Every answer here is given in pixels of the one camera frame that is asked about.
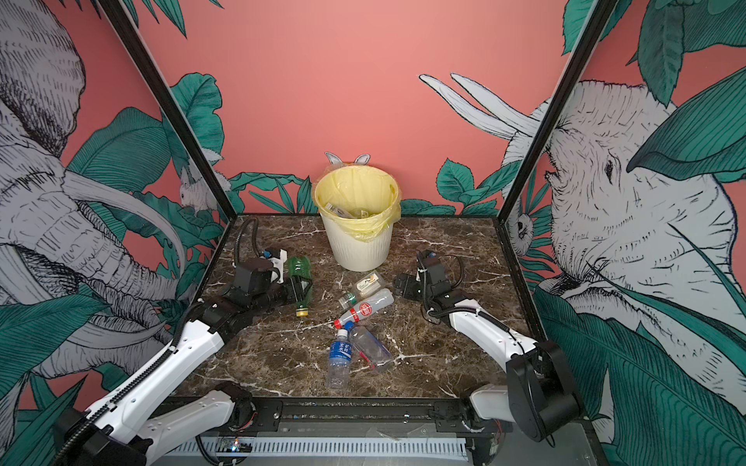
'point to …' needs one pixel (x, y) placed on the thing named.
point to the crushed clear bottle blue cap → (369, 348)
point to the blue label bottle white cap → (340, 358)
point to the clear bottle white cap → (339, 211)
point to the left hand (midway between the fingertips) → (306, 279)
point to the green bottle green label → (299, 269)
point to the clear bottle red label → (366, 307)
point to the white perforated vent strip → (324, 447)
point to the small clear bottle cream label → (363, 285)
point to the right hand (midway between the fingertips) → (401, 278)
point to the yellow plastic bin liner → (355, 187)
